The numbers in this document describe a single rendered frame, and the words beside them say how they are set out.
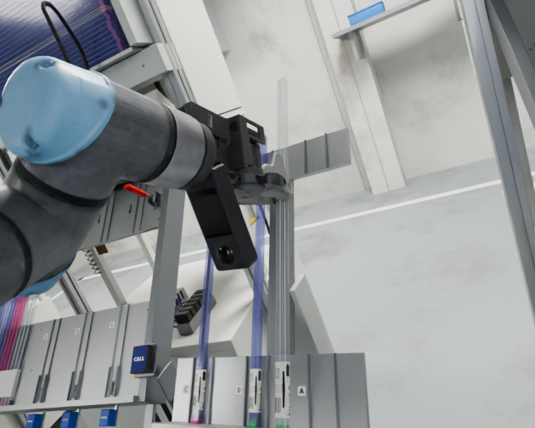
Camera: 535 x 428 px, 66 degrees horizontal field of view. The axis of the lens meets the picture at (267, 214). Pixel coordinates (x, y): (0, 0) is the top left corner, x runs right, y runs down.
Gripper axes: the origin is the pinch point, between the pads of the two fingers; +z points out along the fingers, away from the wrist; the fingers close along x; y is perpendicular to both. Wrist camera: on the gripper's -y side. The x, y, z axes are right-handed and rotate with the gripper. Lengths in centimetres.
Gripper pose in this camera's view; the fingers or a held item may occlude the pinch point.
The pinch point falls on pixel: (280, 199)
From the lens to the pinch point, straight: 57.6
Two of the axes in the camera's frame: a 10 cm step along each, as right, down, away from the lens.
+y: -1.2, -9.8, 1.9
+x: -8.5, 2.0, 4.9
